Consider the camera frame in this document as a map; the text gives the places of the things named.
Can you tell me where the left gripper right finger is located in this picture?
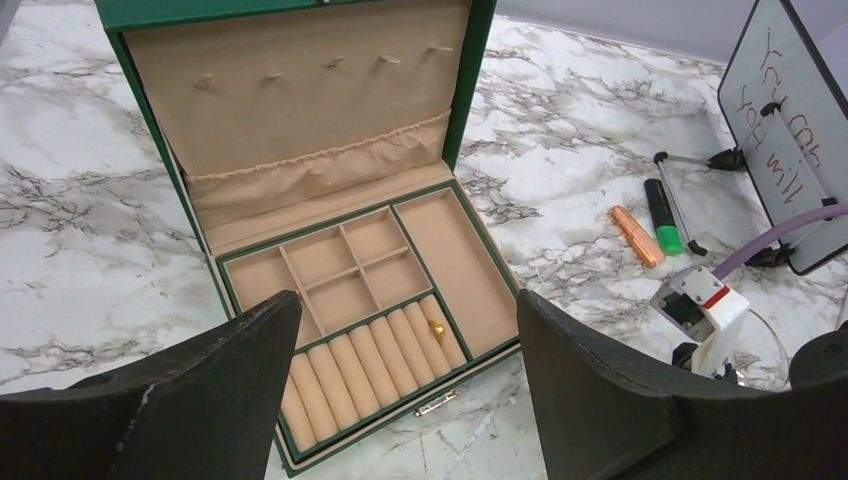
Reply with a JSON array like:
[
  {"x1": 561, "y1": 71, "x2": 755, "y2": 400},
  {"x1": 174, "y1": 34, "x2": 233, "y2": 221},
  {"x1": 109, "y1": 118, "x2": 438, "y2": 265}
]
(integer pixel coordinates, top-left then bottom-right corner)
[{"x1": 517, "y1": 290, "x2": 847, "y2": 479}]

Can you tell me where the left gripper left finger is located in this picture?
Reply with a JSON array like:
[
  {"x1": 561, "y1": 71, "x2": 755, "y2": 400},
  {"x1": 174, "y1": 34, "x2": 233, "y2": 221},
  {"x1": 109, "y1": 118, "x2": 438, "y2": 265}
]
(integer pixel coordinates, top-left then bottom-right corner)
[{"x1": 1, "y1": 291, "x2": 302, "y2": 479}]

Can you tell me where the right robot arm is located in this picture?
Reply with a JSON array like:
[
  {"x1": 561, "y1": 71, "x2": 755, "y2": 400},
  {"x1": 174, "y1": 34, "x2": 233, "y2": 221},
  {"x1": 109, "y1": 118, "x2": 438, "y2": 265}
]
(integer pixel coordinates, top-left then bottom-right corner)
[{"x1": 789, "y1": 329, "x2": 847, "y2": 389}]

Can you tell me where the green jewelry box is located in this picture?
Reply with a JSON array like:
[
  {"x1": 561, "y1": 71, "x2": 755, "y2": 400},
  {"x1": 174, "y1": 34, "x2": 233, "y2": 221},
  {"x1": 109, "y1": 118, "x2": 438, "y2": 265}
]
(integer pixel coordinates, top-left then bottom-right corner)
[{"x1": 96, "y1": 1, "x2": 520, "y2": 476}]

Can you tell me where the green highlighter pen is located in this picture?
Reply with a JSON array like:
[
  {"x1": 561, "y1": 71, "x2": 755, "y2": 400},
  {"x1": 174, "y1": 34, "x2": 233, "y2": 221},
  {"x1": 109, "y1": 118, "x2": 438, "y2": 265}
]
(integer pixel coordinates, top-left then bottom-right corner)
[{"x1": 644, "y1": 178, "x2": 684, "y2": 256}]

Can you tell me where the small whiteboard on stand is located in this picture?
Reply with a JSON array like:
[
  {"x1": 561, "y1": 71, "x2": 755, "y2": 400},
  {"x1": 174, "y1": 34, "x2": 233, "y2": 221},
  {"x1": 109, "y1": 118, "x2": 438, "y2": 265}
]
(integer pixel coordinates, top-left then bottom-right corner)
[{"x1": 652, "y1": 0, "x2": 848, "y2": 277}]

